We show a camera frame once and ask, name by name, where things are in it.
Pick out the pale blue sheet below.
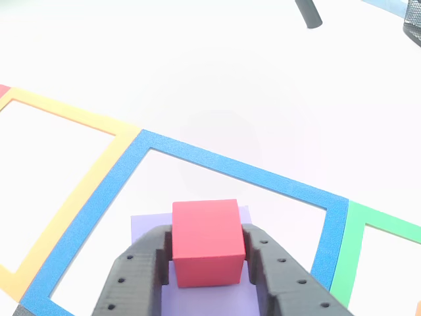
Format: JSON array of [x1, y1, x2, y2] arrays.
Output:
[[360, 0, 409, 19]]

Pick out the green square frame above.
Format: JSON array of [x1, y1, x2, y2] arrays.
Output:
[[330, 199, 421, 309]]

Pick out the dark grey rod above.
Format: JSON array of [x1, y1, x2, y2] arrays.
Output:
[[294, 0, 324, 30]]

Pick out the black mesh object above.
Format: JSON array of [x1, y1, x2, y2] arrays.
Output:
[[402, 0, 421, 47]]

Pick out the blue square frame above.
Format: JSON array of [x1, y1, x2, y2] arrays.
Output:
[[19, 128, 350, 316]]

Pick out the small red cube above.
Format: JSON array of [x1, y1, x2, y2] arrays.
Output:
[[172, 198, 247, 289]]

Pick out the orange square frame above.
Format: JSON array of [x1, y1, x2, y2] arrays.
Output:
[[0, 87, 142, 302]]

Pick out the large purple square block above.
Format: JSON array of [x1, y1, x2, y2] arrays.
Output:
[[130, 205, 263, 316]]

